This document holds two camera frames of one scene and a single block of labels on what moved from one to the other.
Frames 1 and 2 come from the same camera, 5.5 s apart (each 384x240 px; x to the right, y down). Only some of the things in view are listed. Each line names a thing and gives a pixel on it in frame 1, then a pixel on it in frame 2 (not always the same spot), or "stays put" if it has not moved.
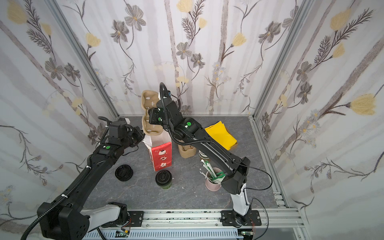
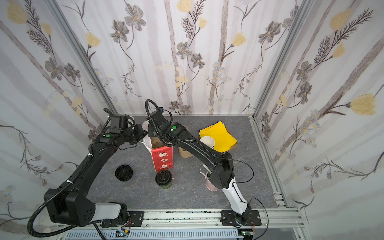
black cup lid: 124,173 stays put
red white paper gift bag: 160,149 stays put
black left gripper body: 135,135 stays put
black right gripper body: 154,116 → 153,130
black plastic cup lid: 163,177 stays put
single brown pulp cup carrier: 149,99 → 156,142
